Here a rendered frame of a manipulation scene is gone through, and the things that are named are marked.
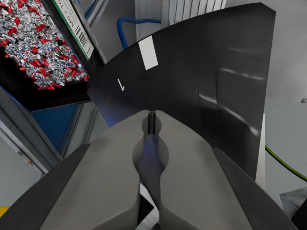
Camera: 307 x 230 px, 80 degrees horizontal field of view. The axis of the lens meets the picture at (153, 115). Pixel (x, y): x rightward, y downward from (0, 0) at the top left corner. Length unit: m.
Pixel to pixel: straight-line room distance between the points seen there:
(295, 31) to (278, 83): 0.41
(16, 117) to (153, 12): 0.83
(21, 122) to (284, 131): 1.51
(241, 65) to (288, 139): 1.39
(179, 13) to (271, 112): 1.02
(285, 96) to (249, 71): 1.69
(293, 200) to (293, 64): 1.25
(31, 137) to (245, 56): 0.57
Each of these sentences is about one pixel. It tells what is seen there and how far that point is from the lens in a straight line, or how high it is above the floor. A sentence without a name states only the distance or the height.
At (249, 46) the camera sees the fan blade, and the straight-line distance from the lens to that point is 0.18.
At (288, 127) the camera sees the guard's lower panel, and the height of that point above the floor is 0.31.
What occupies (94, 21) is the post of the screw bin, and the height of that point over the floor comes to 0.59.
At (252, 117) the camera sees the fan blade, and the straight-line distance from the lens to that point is 0.17.
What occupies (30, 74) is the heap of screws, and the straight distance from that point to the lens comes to 0.42.
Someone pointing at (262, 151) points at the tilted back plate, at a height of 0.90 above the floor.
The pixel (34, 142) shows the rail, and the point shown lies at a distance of 0.64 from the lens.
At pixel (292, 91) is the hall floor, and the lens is 1.85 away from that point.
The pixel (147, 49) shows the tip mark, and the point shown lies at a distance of 0.21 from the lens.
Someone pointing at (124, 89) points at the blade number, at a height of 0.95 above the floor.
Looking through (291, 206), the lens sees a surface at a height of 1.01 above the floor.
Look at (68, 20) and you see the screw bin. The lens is 0.32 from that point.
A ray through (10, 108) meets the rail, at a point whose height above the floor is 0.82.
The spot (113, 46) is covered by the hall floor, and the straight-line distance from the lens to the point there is 1.30.
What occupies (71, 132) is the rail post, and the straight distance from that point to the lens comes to 0.86.
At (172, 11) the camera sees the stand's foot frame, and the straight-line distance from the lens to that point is 1.11.
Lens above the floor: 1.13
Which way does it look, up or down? 42 degrees down
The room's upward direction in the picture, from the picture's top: 180 degrees counter-clockwise
